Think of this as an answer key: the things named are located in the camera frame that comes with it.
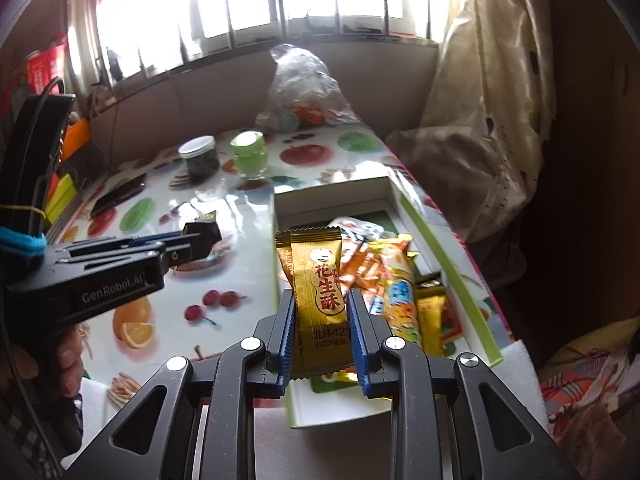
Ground yellow green box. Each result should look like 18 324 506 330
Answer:
45 172 81 226

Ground dark phone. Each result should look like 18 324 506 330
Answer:
90 174 147 218

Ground cream spotted curtain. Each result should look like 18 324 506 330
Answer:
385 0 558 271

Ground white foam sheet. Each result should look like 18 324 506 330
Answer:
80 376 131 413
252 337 546 480

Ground barred window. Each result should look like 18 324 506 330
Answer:
67 0 441 93

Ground colourful patterned cloth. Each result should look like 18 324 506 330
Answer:
537 317 640 480

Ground clear jar with dark contents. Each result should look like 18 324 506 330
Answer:
178 136 221 184

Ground dark brown snack packet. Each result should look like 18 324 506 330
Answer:
181 212 223 261

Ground clear plastic bag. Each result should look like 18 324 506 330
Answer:
255 44 361 133

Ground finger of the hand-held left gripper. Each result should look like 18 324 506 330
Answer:
47 235 201 272
72 231 187 249

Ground green white cardboard box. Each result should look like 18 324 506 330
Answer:
270 176 503 429

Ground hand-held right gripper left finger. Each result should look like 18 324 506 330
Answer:
62 289 297 480

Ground orange silver snack packet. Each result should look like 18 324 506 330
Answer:
327 216 385 248
340 240 388 317

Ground gold snack packet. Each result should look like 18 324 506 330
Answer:
415 285 448 358
275 230 297 288
377 232 423 353
289 226 351 382

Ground blue cloth band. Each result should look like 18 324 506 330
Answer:
0 226 47 259

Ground person's left hand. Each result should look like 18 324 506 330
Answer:
54 325 87 398

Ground person's left forearm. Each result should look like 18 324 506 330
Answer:
0 390 83 480

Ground green lidded jar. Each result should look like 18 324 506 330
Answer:
230 131 268 181

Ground red paper bag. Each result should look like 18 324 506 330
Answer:
25 35 68 98

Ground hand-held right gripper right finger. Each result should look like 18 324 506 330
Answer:
346 289 581 480

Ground brown wooden cabinet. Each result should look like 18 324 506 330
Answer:
520 0 640 321

